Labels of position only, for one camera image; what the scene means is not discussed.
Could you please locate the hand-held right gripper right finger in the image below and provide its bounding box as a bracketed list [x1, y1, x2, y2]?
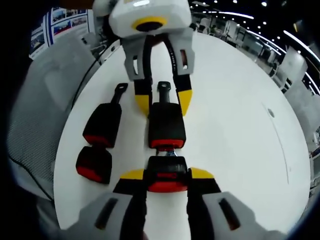
[186, 167, 289, 240]

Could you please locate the black seat belt buckle with stalk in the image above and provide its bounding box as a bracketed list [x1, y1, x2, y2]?
[148, 80, 187, 150]
[82, 82, 129, 149]

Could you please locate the poster board with photos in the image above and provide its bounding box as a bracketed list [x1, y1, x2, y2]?
[29, 7, 96, 60]

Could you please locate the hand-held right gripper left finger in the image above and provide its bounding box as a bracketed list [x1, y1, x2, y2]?
[57, 168, 149, 240]

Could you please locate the seat belt tongue black red housing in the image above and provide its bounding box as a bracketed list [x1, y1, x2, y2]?
[75, 145, 113, 185]
[146, 147, 190, 193]

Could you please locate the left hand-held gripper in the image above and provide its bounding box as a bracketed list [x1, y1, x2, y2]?
[92, 0, 196, 117]

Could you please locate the grey mesh office chair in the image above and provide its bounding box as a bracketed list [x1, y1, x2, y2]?
[6, 32, 101, 203]

